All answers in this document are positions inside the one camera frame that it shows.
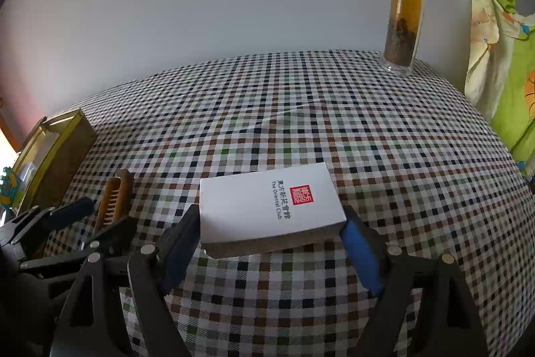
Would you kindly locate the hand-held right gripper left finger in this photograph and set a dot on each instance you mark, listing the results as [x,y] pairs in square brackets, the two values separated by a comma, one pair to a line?
[179,248]

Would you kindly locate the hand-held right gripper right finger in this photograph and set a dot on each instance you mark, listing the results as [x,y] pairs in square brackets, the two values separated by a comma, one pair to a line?
[363,256]

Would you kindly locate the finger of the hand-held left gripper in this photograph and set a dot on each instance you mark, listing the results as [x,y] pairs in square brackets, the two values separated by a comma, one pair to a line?
[73,210]
[113,230]

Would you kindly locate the brown wooden comb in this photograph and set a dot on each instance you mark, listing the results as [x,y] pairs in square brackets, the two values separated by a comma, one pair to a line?
[113,194]

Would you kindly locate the gold metal tin box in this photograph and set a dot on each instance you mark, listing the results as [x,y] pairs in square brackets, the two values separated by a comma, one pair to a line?
[71,148]

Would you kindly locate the white box with red label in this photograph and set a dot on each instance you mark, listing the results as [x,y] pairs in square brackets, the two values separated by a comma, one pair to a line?
[259,206]

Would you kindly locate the checkered tablecloth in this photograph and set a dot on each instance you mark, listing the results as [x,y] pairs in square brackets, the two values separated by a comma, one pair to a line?
[292,110]

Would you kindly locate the green printed cloth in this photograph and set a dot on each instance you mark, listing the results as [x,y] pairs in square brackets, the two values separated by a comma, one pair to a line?
[510,89]

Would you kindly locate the glass tea bottle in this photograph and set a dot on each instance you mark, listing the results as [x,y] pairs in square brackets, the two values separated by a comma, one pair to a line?
[403,26]

